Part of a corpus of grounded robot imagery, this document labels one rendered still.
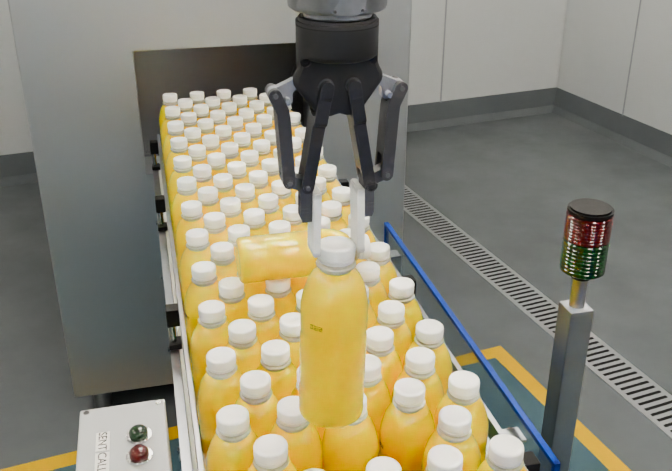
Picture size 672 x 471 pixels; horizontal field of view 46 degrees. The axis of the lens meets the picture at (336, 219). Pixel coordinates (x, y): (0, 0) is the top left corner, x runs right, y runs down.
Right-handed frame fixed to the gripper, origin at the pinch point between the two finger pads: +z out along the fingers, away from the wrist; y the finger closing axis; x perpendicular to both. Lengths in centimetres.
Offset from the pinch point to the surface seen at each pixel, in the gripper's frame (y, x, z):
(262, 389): -6.7, 10.5, 27.4
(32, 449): -63, 143, 138
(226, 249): -7, 49, 27
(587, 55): 274, 409, 91
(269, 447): -7.6, -0.6, 27.0
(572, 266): 38.7, 18.0, 19.5
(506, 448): 18.0, -7.0, 26.8
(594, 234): 40.5, 16.6, 14.0
